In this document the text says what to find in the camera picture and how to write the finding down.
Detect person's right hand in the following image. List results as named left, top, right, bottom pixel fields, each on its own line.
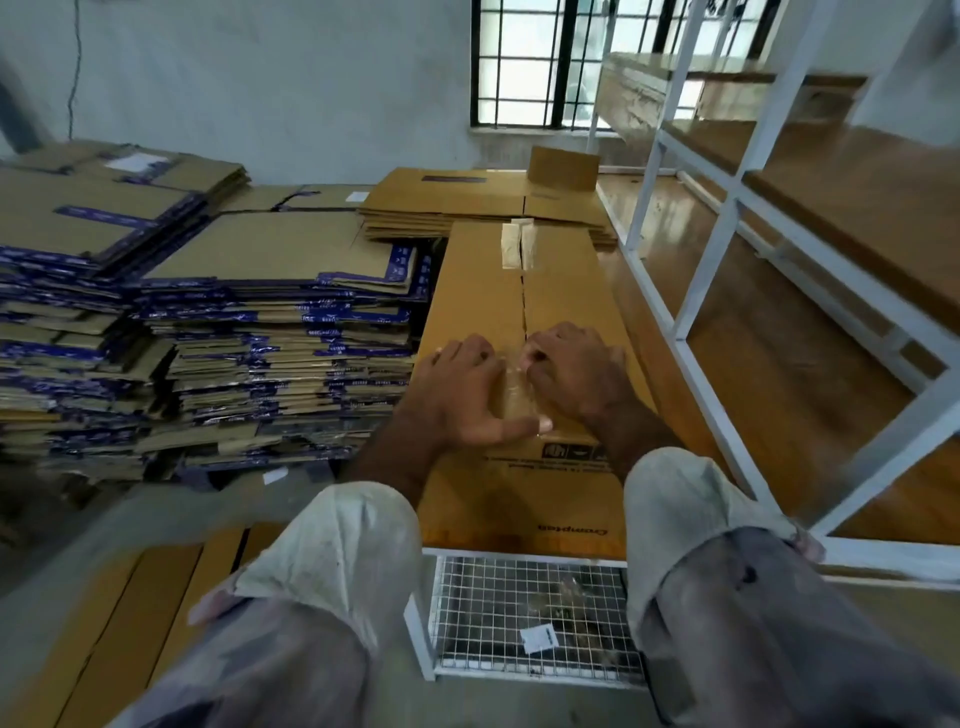
left=517, top=321, right=641, bottom=434

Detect person's left hand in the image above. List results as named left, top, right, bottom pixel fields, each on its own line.
left=399, top=334, right=554, bottom=455

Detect brown cardboard box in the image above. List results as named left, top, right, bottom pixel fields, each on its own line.
left=415, top=220, right=662, bottom=560

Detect stack of brown cartons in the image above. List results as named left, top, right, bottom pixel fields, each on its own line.
left=360, top=145, right=620, bottom=251

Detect assembled boxes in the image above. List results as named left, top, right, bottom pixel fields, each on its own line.
left=0, top=517, right=290, bottom=728

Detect person's right forearm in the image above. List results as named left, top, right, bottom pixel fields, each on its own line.
left=592, top=397, right=689, bottom=485

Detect person's left forearm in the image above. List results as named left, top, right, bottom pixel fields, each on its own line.
left=333, top=420, right=459, bottom=509

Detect person's light grey shirt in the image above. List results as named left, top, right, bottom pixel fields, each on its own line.
left=112, top=447, right=960, bottom=728

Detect white metal shelf rack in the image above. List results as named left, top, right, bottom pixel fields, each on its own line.
left=592, top=0, right=960, bottom=584

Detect wooden table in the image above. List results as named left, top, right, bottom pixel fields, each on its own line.
left=412, top=165, right=960, bottom=590

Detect crumpled tape scraps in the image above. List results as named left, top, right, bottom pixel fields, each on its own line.
left=525, top=582, right=639, bottom=662

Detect white paper tag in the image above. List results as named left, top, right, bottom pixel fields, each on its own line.
left=520, top=622, right=563, bottom=657

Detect black framed window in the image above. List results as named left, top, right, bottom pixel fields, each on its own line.
left=471, top=0, right=785, bottom=131

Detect white wire mesh cage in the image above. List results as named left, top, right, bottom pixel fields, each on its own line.
left=405, top=547, right=650, bottom=689

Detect thin wall cable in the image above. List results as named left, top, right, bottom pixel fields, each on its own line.
left=66, top=0, right=86, bottom=144

